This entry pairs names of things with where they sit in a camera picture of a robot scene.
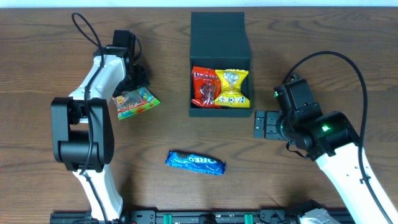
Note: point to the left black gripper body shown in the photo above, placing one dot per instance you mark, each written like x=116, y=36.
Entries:
x=137, y=80

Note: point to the green gummy candy bag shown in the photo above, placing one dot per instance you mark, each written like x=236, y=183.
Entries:
x=130, y=103

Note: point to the dark green open box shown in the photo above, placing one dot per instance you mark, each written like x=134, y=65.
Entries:
x=218, y=40

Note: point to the red snack bag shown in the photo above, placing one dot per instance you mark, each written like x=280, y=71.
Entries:
x=207, y=86

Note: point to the yellow Hacks candy bag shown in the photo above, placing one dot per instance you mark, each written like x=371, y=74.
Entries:
x=230, y=94

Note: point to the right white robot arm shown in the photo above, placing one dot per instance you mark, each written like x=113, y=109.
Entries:
x=331, y=141

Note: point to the black mounting rail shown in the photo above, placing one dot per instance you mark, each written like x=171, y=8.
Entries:
x=307, y=212

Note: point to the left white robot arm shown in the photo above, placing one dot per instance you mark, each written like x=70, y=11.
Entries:
x=82, y=133

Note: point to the blue Oreo cookie pack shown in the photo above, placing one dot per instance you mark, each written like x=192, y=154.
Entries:
x=195, y=163

